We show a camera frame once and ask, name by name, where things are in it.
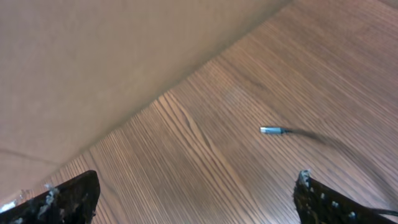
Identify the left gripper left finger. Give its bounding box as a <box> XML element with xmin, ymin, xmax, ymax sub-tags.
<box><xmin>1</xmin><ymin>170</ymin><xmax>101</xmax><ymax>224</ymax></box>

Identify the black USB cable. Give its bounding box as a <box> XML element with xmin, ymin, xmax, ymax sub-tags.
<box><xmin>259</xmin><ymin>126</ymin><xmax>398</xmax><ymax>203</ymax></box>

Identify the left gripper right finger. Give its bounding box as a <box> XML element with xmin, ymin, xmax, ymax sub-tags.
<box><xmin>293</xmin><ymin>170</ymin><xmax>395</xmax><ymax>224</ymax></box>

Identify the thin black cable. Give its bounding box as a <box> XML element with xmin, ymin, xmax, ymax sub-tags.
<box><xmin>366</xmin><ymin>207</ymin><xmax>398</xmax><ymax>217</ymax></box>

